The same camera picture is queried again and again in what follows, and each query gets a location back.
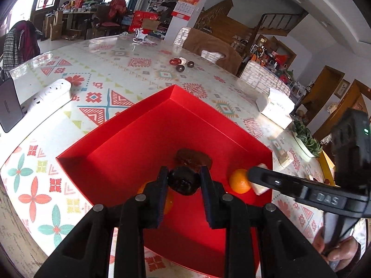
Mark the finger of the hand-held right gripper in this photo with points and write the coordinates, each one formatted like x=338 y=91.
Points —
x=271 y=181

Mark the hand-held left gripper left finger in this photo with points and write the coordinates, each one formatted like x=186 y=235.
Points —
x=161 y=199

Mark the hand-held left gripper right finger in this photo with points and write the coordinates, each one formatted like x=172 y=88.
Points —
x=206 y=197

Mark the white foam-wrapped fruit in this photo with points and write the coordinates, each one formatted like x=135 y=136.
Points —
x=262 y=187

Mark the black round plum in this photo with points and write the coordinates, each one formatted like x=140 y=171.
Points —
x=183 y=181

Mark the red cardboard box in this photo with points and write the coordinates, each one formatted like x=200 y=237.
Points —
x=121 y=162

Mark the person's right hand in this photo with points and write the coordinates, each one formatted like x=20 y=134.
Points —
x=345 y=252

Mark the orange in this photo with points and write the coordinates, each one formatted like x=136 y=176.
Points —
x=238 y=182
x=168 y=201

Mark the small beige block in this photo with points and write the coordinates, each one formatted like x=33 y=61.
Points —
x=286 y=158

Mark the dark brown pastry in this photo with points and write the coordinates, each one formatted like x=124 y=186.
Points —
x=192 y=157

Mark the green plant in white dish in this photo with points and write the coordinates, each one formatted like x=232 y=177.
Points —
x=305 y=139

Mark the white tissue box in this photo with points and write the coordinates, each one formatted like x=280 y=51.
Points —
x=278 y=104

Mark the white patterned chair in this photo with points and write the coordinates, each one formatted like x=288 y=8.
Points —
x=260 y=76

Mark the small dark round fruit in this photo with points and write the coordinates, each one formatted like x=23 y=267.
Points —
x=190 y=64
x=180 y=68

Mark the small white round object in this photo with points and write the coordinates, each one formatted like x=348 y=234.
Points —
x=183 y=60

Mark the small red fruit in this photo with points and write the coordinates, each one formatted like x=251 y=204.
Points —
x=174 y=61

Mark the patterned table cover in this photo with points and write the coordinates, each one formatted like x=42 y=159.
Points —
x=121 y=63

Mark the chair with brown coat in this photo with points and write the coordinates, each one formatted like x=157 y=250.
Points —
x=208 y=46

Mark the white power strip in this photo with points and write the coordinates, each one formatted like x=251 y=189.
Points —
x=49 y=92

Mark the wooden staircase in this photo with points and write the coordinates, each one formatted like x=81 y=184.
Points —
x=255 y=23

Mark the black flat device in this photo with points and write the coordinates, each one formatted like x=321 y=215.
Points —
x=8 y=107

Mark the red gift box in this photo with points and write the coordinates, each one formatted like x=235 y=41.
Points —
x=145 y=20

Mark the chair with checked coat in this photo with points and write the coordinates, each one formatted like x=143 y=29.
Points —
x=20 y=43

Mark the red wall calendar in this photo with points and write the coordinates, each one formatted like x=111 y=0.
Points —
x=187 y=1

